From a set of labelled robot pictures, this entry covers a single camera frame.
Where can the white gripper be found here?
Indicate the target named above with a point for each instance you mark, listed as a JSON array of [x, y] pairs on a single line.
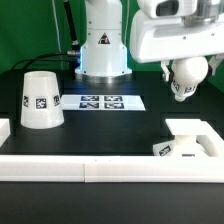
[[153, 40]]

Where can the white lamp bulb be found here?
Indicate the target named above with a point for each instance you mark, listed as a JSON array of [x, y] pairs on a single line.
[[188, 73]]

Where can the white lamp base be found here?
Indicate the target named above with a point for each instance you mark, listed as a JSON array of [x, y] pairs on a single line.
[[184, 144]]

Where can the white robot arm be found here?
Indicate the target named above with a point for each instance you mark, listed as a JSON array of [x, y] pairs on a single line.
[[103, 55]]

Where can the white lamp shade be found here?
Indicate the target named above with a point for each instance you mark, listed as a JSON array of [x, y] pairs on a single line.
[[41, 107]]

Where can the white marker sheet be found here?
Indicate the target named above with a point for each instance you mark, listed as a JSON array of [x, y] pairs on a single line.
[[102, 102]]

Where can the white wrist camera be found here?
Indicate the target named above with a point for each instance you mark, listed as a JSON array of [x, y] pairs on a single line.
[[167, 8]]

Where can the white right fence rail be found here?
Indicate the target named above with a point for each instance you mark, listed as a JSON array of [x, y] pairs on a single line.
[[210, 140]]

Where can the white fence rail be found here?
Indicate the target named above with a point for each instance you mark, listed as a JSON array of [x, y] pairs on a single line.
[[210, 140], [4, 130], [89, 169]]

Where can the white front fence rail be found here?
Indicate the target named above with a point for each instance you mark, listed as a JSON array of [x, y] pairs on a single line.
[[89, 169]]

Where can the white left fence rail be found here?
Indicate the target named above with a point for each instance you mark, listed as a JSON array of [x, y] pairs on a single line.
[[4, 130]]

